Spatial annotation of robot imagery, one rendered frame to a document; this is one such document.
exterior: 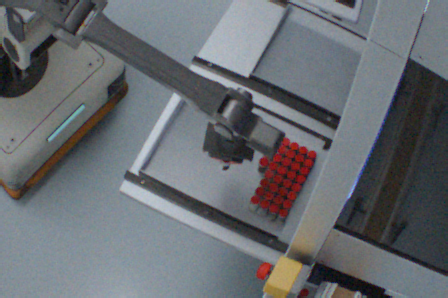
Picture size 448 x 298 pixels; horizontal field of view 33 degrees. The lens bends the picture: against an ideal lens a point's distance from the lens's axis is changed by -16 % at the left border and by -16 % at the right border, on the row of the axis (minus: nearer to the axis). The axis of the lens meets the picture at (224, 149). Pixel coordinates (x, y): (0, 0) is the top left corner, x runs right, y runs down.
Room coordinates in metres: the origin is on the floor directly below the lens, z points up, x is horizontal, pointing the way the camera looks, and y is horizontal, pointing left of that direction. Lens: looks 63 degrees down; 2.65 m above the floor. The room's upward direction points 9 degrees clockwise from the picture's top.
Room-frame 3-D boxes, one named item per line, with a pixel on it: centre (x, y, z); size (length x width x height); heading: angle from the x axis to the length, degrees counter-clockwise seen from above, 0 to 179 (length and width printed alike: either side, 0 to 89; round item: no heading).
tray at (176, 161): (0.87, -0.02, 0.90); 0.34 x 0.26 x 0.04; 72
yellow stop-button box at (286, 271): (0.57, -0.17, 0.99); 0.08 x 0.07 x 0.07; 73
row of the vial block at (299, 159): (0.83, -0.15, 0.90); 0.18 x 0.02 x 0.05; 162
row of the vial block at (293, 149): (0.84, -0.13, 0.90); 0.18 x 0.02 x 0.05; 162
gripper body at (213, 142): (0.82, -0.01, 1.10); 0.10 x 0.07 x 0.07; 88
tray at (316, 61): (1.17, -0.23, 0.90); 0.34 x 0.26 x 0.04; 73
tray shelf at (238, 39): (1.02, -0.11, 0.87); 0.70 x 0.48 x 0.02; 163
